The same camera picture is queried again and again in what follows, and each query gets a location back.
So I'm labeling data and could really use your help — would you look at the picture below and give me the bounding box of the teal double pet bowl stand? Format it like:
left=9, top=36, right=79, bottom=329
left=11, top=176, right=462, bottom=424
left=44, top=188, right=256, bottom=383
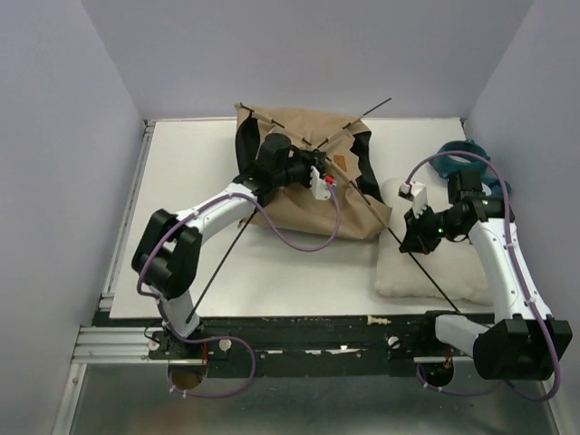
left=430, top=140, right=503, bottom=197

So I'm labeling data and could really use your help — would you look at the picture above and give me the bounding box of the white chess piece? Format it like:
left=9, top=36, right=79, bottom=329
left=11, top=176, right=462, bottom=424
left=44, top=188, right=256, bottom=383
left=366, top=315, right=392, bottom=325

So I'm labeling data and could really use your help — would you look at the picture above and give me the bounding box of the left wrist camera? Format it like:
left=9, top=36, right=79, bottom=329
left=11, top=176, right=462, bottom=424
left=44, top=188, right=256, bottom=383
left=309, top=166, right=336, bottom=200

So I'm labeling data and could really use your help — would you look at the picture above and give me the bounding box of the black tent pole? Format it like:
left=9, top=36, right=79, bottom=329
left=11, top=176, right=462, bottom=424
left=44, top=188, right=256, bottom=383
left=183, top=97, right=393, bottom=325
left=236, top=103, right=467, bottom=300

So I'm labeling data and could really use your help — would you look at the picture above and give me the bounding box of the white fluffy cushion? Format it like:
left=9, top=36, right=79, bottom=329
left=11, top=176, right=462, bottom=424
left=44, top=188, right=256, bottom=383
left=374, top=178, right=493, bottom=306

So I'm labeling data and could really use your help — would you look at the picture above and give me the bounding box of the aluminium frame rail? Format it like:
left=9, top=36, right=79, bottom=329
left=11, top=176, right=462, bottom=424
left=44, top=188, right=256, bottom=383
left=52, top=120, right=157, bottom=434

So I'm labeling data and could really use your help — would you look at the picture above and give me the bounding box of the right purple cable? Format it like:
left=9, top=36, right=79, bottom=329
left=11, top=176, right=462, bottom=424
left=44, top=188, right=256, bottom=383
left=402, top=152, right=566, bottom=402

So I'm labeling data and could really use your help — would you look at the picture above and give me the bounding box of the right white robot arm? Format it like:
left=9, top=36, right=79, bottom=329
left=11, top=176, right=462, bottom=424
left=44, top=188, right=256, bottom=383
left=399, top=170, right=573, bottom=381

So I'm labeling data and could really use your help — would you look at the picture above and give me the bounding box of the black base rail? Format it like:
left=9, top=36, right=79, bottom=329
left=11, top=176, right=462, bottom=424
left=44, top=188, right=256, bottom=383
left=149, top=312, right=472, bottom=380

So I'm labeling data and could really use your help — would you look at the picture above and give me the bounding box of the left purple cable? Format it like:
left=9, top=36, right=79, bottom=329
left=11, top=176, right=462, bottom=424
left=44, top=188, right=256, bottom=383
left=135, top=180, right=341, bottom=400

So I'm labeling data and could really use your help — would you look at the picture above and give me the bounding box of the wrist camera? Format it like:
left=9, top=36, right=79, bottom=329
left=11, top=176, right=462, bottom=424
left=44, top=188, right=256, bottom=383
left=309, top=166, right=336, bottom=200
left=398, top=181, right=428, bottom=218

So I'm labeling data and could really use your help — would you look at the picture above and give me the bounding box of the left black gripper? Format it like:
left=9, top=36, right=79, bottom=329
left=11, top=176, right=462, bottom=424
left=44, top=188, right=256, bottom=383
left=274, top=150, right=326, bottom=190

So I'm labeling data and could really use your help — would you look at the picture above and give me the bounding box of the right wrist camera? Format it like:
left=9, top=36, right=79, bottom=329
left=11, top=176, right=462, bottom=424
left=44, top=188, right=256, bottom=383
left=398, top=181, right=428, bottom=218

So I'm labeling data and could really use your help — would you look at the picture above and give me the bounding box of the purple cable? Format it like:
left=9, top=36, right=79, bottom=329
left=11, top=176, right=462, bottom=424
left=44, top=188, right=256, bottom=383
left=135, top=180, right=341, bottom=400
left=402, top=152, right=566, bottom=402

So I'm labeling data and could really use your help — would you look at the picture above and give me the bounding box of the beige black pet tent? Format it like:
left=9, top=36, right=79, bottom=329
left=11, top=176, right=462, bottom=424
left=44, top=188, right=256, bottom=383
left=235, top=102, right=392, bottom=240

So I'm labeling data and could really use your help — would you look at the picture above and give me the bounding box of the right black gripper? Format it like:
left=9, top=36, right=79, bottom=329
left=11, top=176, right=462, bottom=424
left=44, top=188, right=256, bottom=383
left=400, top=201, right=463, bottom=254

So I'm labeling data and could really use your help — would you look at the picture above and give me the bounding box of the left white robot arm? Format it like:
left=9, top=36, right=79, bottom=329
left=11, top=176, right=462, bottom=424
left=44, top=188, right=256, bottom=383
left=131, top=133, right=337, bottom=358

